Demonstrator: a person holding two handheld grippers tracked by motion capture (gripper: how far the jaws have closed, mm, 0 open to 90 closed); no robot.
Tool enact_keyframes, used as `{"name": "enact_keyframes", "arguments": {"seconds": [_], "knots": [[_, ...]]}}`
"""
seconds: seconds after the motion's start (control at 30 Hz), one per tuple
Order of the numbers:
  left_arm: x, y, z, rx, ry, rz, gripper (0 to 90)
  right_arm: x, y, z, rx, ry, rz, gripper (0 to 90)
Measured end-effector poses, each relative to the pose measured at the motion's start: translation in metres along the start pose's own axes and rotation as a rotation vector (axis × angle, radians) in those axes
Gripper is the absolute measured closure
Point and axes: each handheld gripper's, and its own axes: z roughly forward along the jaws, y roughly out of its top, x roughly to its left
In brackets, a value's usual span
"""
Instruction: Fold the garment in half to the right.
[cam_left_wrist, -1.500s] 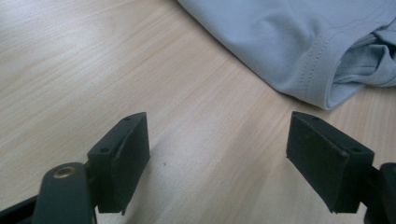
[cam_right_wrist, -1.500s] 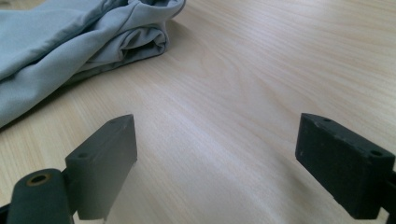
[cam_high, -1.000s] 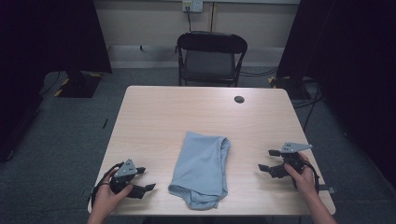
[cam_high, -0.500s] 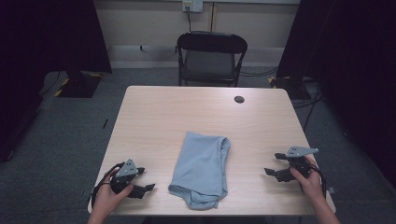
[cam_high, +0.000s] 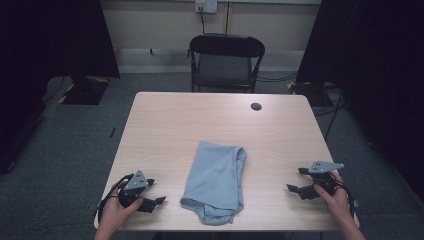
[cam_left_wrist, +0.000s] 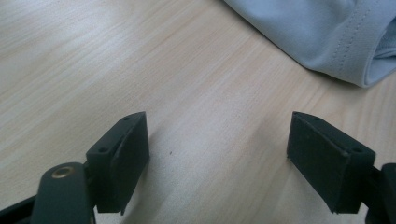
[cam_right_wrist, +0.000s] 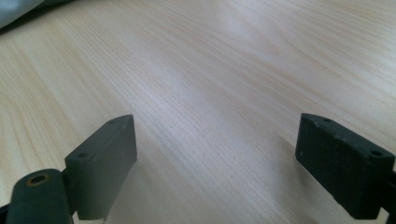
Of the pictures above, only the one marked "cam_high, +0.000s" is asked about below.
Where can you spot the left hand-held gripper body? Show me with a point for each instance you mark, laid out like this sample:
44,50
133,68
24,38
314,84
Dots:
133,190

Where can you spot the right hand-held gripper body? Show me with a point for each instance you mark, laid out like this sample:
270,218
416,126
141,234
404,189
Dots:
325,178

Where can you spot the light blue printed t-shirt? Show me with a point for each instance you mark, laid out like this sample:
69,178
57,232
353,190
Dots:
213,180

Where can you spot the person's right hand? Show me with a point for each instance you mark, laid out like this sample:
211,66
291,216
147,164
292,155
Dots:
338,203

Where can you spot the person's left hand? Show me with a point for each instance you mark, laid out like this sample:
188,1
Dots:
115,215

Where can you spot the grey tape strip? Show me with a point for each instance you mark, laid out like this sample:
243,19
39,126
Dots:
356,203

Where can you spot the black stand base yellow stripes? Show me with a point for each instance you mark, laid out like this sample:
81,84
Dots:
83,93
313,95

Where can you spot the black curtain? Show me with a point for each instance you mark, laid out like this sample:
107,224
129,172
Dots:
50,40
383,66

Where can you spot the black folding chair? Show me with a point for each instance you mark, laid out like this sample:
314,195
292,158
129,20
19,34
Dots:
226,45

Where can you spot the white wall socket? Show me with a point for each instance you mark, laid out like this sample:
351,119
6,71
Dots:
210,6

